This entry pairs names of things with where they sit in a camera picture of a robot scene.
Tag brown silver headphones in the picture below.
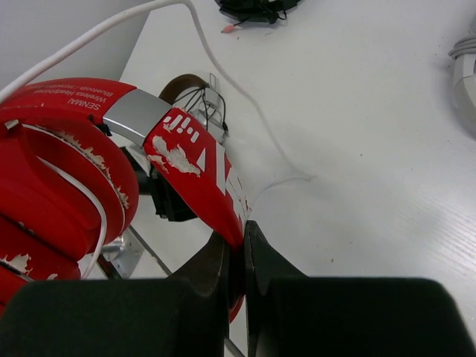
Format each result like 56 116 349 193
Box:
158 73 229 144

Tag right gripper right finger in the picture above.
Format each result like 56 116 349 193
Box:
244 221 475 356

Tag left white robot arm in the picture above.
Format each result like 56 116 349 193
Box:
120 147 197 222

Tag red headphones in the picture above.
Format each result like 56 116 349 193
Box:
1 77 248 306

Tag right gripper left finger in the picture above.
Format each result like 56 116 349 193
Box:
1 234 231 356

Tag black headphones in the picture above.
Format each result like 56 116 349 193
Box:
215 0 300 34

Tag grey white headphones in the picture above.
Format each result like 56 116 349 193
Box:
448 17 475 138

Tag white headphone cable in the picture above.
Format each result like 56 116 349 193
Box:
0 0 319 282

